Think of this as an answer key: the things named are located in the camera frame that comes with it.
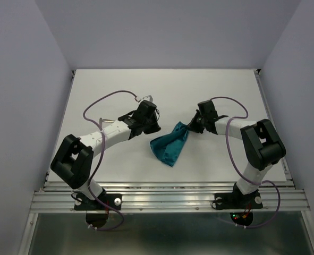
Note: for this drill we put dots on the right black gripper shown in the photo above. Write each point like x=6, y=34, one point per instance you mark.
x=192, y=126

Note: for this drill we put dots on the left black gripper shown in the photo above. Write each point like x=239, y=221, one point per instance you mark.
x=155, y=128

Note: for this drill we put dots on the teal cloth napkin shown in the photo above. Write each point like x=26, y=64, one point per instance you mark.
x=167, y=148

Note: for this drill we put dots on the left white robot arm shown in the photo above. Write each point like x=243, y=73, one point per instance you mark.
x=73, y=159

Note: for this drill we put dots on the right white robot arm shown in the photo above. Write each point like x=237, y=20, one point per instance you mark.
x=263, y=149

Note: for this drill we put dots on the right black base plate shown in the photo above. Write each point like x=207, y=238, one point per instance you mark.
x=234, y=201

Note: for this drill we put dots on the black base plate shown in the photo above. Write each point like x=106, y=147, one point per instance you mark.
x=82, y=203
x=234, y=201

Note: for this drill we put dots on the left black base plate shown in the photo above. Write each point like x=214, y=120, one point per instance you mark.
x=82, y=203

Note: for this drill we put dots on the aluminium front rail frame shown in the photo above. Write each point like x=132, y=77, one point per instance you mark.
x=169, y=218

